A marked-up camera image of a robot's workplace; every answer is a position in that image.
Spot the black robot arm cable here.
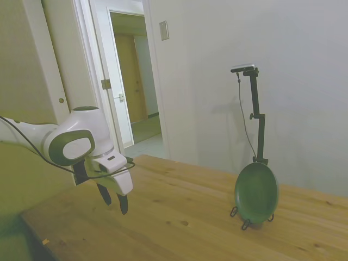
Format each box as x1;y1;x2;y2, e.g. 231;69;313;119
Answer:
0;115;136;180

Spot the black wire plate rack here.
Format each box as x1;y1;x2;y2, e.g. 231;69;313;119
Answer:
229;206;275;231

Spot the grey exterior camera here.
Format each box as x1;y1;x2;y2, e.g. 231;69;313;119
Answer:
230;63;257;73

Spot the black camera cable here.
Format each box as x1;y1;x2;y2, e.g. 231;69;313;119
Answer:
235;71;258;158

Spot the brown wooden door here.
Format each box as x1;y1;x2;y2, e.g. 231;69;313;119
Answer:
114;33;149;123

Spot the white open door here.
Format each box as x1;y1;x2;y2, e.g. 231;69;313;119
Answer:
89;0;134;153

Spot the white closet door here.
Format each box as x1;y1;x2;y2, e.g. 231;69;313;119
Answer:
0;0;72;126

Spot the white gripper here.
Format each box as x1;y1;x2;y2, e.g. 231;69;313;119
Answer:
86;152;134;216

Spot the dark green round plate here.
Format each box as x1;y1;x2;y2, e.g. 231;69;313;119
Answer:
234;162;280;225

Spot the grey wall switch plate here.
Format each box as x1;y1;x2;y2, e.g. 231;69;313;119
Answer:
159;20;170;41

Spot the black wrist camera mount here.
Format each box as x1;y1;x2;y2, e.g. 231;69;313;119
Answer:
71;160;90;187

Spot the black camera stand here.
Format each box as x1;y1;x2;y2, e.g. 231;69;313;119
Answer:
243;69;270;165

